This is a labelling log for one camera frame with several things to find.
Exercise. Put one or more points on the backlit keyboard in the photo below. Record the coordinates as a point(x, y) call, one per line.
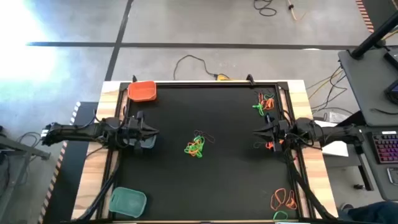
point(387, 147)

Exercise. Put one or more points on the dark handheld device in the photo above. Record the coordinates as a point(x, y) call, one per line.
point(393, 175)

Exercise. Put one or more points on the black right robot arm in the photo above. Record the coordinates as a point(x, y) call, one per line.
point(329, 133)

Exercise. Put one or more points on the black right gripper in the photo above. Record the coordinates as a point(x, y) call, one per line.
point(278, 132)

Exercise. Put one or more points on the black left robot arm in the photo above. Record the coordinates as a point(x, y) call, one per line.
point(74, 132)

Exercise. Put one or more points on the black table mat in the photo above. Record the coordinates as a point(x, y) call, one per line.
point(217, 186)

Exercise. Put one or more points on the black desk leg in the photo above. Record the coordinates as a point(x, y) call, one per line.
point(365, 171)

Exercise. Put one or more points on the black floor mat striped edge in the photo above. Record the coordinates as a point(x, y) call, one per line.
point(373, 9)
point(71, 174)

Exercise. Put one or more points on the white paper sheet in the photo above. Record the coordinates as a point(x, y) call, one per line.
point(337, 151)

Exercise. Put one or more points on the black clamp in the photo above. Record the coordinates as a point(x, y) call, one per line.
point(249, 79)
point(134, 78)

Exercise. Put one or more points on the black desk device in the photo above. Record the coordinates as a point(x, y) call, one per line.
point(392, 59)

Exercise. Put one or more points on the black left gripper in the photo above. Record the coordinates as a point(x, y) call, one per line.
point(136, 132)

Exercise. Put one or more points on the black aluminium table frame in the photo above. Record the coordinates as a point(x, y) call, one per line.
point(202, 84)

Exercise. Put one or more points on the orange plastic basket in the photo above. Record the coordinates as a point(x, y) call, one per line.
point(141, 91)

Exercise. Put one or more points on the grey metal stand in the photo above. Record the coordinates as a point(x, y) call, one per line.
point(18, 147)

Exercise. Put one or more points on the large orange rubber band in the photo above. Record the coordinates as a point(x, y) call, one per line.
point(273, 202)

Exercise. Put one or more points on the dark tablet screen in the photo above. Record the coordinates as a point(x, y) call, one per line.
point(393, 93)

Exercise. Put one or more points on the teal plastic basket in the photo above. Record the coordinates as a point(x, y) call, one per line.
point(127, 202)

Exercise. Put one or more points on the grey keyboard desk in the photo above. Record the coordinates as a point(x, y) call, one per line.
point(377, 186)

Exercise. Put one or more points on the person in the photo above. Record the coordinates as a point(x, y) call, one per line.
point(373, 214)

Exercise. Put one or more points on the dark green rubber band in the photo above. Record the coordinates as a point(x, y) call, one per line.
point(269, 96)

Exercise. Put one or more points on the blue-grey plastic basket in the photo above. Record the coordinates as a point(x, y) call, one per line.
point(150, 142)

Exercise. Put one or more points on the small orange rubber band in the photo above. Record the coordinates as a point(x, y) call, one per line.
point(292, 205)

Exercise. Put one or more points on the small black floor object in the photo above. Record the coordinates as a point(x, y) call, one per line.
point(359, 186)

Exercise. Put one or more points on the black pole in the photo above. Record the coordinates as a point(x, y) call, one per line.
point(373, 39)

